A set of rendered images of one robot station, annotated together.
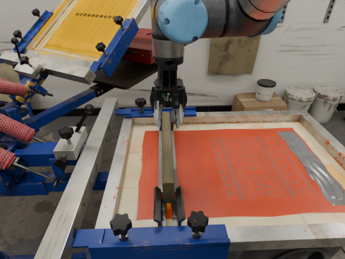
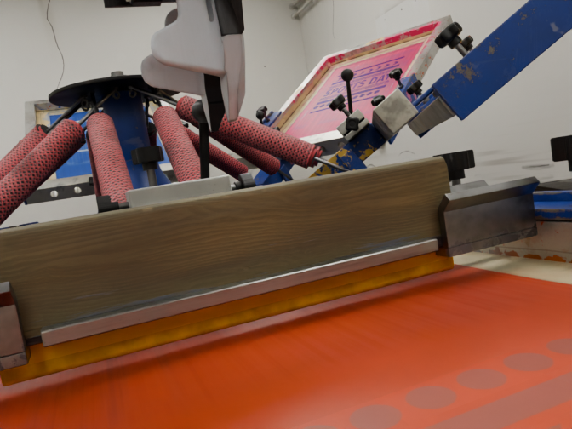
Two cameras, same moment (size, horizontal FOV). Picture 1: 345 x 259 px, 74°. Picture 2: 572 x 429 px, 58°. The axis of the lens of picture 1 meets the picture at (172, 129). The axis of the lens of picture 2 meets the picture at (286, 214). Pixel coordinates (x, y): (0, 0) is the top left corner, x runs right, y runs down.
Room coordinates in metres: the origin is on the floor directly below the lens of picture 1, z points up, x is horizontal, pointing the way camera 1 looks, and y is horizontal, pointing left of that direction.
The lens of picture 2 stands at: (0.48, -0.36, 1.07)
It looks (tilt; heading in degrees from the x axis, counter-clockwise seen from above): 4 degrees down; 72
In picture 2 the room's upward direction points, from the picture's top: 9 degrees counter-clockwise
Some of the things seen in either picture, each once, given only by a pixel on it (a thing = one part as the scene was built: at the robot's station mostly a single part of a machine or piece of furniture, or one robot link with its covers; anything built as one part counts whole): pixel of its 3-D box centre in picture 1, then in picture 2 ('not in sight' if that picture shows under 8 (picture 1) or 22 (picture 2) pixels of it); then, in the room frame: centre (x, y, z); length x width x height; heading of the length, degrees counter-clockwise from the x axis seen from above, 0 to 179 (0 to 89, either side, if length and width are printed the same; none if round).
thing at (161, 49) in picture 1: (169, 47); not in sight; (0.55, 0.01, 1.34); 0.08 x 0.08 x 0.05
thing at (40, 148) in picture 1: (57, 153); not in sight; (0.55, 0.36, 1.02); 0.17 x 0.06 x 0.05; 92
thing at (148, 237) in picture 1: (160, 242); not in sight; (0.29, 0.03, 0.98); 0.30 x 0.05 x 0.07; 92
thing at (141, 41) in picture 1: (146, 42); not in sight; (1.79, 0.19, 1.06); 0.61 x 0.46 x 0.12; 152
